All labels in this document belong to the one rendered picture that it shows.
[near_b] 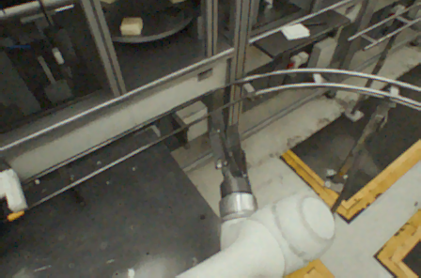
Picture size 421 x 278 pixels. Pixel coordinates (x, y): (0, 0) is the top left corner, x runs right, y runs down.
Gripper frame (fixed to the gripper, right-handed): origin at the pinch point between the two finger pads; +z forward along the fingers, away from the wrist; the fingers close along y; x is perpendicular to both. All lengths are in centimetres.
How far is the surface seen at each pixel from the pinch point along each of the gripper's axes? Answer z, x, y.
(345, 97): 97, 37, 163
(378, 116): 27, 43, 79
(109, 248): -21, -52, 8
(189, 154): 53, -71, 87
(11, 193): -7, -63, -21
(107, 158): 15, -59, 9
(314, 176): 27, -1, 127
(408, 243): -21, 34, 144
